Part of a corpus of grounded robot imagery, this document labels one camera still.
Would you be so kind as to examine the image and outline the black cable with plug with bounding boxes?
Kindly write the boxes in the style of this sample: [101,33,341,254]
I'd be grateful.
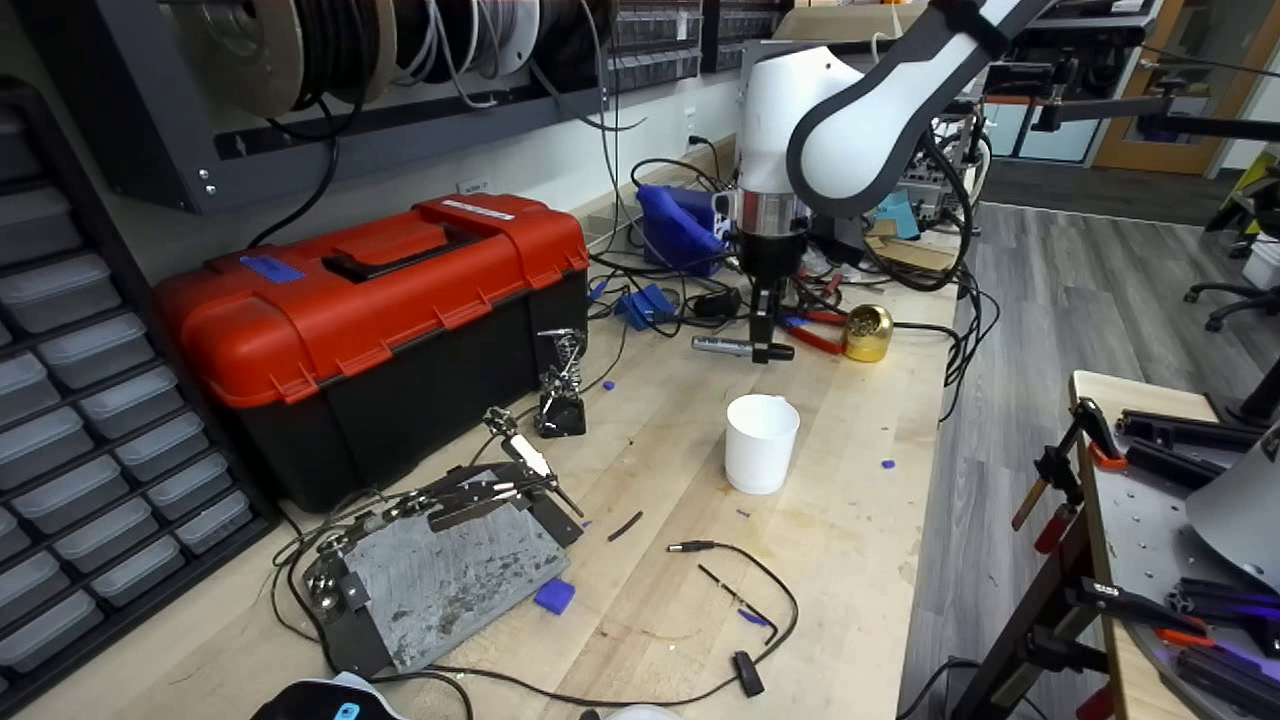
[425,540,801,709]

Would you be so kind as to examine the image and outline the grey drawer cabinet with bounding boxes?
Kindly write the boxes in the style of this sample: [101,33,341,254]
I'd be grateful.
[0,88,282,717]

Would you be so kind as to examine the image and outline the small parts bin rack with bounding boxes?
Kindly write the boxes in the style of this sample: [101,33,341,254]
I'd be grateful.
[608,0,793,93]

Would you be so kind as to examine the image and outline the wire spool rack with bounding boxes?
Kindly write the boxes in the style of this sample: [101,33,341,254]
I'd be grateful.
[18,0,723,217]

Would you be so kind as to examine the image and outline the white cup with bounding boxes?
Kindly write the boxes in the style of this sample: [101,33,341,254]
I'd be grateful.
[725,394,802,496]

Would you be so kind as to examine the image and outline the cardboard box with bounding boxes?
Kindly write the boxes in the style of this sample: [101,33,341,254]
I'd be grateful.
[773,3,928,44]

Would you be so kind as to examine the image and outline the red handled pliers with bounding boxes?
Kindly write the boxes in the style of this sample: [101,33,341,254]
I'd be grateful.
[778,298,852,357]

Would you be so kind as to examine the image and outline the helping hands tool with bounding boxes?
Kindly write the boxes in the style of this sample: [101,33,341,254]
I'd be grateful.
[534,327,590,440]

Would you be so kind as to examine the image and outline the grey plate with clip arms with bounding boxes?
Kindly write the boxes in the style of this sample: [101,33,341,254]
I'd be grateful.
[299,405,587,682]

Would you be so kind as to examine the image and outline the wooden door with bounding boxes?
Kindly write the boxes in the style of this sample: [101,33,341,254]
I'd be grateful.
[1093,0,1280,177]

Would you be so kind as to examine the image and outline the black and orange clamp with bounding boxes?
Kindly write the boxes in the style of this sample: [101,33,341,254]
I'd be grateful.
[1010,396,1128,557]
[1074,575,1216,646]

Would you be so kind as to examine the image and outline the office chair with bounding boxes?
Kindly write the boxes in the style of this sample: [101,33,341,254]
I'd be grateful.
[1184,178,1280,334]

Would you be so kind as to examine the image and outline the blue soldering station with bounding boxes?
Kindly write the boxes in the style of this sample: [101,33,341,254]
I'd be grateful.
[635,183,739,279]

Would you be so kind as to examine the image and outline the blue plastic holder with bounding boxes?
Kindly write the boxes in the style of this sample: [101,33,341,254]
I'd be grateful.
[611,283,680,332]

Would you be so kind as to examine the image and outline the gold metal cup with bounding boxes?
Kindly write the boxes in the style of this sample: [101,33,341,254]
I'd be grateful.
[842,304,896,363]

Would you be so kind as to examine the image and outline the grey marker with black cap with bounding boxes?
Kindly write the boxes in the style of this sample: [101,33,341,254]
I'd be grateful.
[692,336,795,364]

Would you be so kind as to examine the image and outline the red and black toolbox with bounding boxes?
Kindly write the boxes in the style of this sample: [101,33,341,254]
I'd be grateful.
[154,193,592,514]

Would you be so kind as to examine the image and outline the black aluminium bars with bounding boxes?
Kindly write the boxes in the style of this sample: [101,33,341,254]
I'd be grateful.
[1113,407,1269,483]

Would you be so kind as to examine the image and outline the white and blue device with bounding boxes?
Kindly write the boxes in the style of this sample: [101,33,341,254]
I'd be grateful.
[249,671,409,720]

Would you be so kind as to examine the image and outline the cardboard sheet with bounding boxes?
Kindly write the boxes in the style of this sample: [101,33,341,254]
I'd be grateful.
[864,234,962,277]

